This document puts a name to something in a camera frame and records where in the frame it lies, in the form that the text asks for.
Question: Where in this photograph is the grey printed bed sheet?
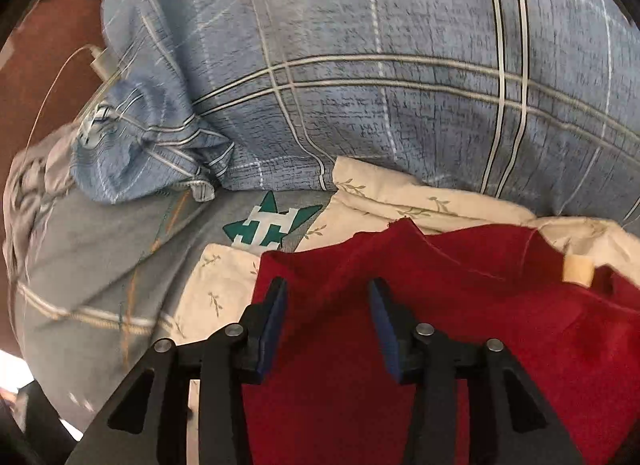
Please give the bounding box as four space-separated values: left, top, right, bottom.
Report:
2 130 336 416

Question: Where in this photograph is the red-brown headboard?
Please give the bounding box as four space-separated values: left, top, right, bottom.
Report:
0 0 116 186

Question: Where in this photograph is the red knit garment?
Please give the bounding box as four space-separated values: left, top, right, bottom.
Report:
240 219 640 465

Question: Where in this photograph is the white charger plug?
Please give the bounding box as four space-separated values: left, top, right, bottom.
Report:
90 46 122 82

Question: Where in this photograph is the white charger cable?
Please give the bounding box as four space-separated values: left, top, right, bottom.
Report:
27 45 101 146

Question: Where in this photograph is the cream leaf-print blanket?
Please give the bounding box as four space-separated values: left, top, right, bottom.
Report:
150 155 640 346

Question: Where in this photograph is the blue plaid pillow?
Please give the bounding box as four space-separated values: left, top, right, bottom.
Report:
70 0 640 228

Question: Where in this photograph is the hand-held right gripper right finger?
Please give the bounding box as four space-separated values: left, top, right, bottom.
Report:
367 277 586 465

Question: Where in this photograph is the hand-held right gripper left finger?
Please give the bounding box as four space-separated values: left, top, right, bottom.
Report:
65 276 290 465

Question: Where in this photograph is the pale lilac garment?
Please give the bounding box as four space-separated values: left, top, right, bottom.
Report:
2 128 76 266

